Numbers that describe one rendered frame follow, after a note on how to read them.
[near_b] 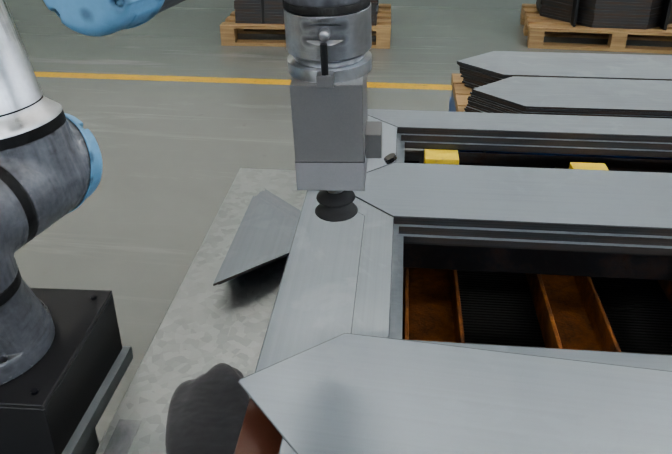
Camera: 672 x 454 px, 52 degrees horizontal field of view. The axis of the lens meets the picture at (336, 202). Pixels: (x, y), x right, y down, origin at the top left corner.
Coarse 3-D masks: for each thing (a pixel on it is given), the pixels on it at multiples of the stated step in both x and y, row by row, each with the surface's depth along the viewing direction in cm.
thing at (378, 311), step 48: (432, 144) 125; (480, 144) 124; (528, 144) 124; (576, 144) 123; (624, 144) 122; (384, 240) 90; (432, 240) 96; (480, 240) 95; (528, 240) 95; (576, 240) 94; (624, 240) 94; (384, 288) 81; (384, 336) 73
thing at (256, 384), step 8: (264, 368) 68; (272, 368) 68; (248, 376) 67; (256, 376) 67; (264, 376) 67; (240, 384) 66; (248, 384) 66; (256, 384) 66; (264, 384) 66; (248, 392) 65; (256, 392) 65; (264, 392) 65; (256, 400) 64
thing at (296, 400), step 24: (288, 360) 69; (312, 360) 69; (336, 360) 69; (288, 384) 66; (312, 384) 66; (264, 408) 63; (288, 408) 63; (312, 408) 63; (288, 432) 61; (312, 432) 61
